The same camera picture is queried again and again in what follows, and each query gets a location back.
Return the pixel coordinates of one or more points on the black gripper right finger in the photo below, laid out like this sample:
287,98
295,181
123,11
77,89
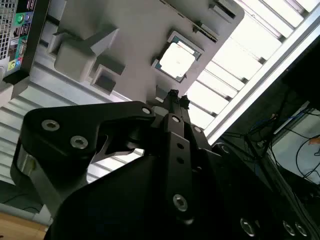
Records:
198,136

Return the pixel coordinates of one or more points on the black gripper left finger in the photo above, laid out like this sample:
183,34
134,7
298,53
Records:
62,130

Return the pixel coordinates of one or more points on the CPU with silver lid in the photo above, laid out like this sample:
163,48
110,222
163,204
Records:
176,58

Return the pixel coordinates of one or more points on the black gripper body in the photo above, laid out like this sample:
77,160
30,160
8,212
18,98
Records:
125,205

